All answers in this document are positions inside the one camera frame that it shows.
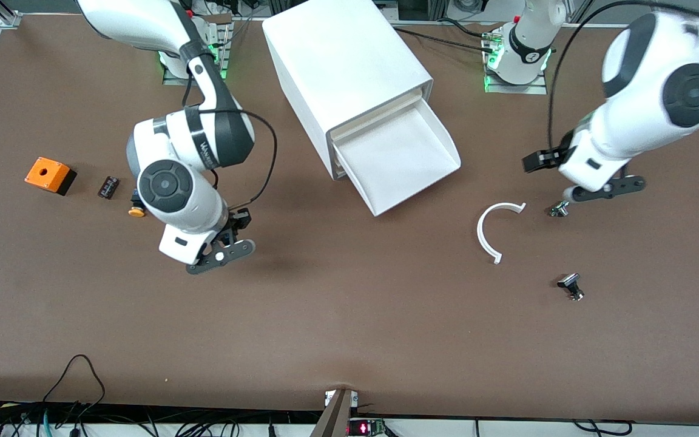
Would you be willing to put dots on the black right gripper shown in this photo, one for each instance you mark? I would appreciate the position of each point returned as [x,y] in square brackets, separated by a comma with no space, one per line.
[238,220]

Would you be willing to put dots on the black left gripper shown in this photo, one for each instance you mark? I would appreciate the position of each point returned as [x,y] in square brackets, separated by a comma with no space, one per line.
[545,159]

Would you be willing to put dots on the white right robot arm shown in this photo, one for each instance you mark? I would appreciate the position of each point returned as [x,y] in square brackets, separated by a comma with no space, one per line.
[167,188]

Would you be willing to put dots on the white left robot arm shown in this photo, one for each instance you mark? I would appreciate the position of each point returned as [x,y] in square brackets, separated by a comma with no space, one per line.
[659,91]

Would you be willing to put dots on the yellow mushroom push button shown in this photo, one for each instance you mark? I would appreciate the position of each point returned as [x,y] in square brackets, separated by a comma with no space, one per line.
[137,212]

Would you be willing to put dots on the black flat push button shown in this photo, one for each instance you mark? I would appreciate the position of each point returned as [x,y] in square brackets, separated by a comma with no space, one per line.
[570,283]

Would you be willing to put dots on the white curved plastic arc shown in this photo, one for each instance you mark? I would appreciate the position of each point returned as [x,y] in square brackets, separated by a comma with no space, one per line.
[482,233]

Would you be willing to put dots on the small black connector block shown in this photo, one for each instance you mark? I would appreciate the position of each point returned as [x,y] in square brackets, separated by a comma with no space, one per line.
[108,187]

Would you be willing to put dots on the orange box with black base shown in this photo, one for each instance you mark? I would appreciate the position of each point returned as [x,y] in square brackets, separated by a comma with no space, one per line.
[43,173]

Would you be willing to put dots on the red LED display device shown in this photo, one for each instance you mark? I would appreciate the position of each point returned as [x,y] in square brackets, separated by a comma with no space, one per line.
[358,428]

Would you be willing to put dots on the left arm aluminium base plate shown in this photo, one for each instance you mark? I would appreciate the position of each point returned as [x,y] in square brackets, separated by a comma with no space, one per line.
[507,89]

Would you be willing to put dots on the right arm aluminium base plate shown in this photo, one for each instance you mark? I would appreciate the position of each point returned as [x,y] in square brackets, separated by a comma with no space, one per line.
[223,67]

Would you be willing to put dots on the white mounting bracket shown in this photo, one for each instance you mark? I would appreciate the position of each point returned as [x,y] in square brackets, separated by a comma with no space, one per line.
[355,398]

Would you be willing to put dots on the brown angled camera post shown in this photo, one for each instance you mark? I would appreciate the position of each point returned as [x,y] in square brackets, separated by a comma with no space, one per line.
[331,422]

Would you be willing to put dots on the aluminium frame profile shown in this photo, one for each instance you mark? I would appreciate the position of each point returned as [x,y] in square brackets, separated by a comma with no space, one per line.
[3,12]

